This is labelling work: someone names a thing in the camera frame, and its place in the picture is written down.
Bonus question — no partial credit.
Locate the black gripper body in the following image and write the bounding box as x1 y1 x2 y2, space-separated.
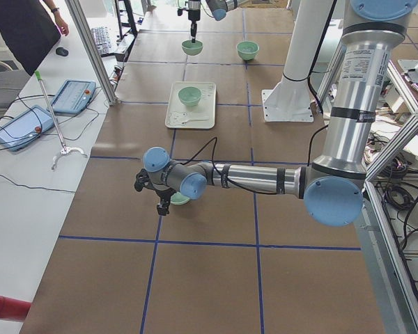
187 0 201 38
155 189 174 216

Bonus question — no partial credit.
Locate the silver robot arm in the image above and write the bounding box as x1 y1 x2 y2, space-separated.
134 1 416 226
183 0 246 43

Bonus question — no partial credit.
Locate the green bowl with ice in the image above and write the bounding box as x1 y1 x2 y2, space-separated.
236 41 260 61

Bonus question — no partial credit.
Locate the green bowl on tray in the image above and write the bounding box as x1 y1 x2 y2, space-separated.
178 86 201 106

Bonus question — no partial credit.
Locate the cream bear serving tray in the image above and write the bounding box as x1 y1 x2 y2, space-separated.
164 81 217 129

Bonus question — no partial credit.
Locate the white plastic spoon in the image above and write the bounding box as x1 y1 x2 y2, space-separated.
181 118 209 126

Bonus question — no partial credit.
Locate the black keyboard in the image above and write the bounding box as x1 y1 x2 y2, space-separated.
91 26 113 56

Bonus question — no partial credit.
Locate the grabber reaching tool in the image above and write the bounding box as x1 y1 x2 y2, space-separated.
35 70 88 171

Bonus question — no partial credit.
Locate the blue teach pendant far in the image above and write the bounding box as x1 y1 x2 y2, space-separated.
51 79 96 116

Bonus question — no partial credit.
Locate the blue teach pendant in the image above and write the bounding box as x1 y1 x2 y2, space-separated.
51 79 96 116
0 105 54 151

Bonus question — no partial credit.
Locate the black computer mouse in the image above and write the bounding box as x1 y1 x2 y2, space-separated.
56 47 69 57

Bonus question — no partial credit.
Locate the blue teach pendant near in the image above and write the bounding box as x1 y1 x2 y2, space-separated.
0 105 54 151

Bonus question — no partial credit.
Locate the person in black clothes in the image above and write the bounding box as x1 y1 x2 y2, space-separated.
0 0 69 75

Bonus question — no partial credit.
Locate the red cylinder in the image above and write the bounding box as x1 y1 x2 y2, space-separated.
0 295 31 322

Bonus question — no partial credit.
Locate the aluminium frame post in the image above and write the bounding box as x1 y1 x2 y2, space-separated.
65 0 119 106

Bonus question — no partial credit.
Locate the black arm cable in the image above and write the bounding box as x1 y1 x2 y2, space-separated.
176 136 330 194

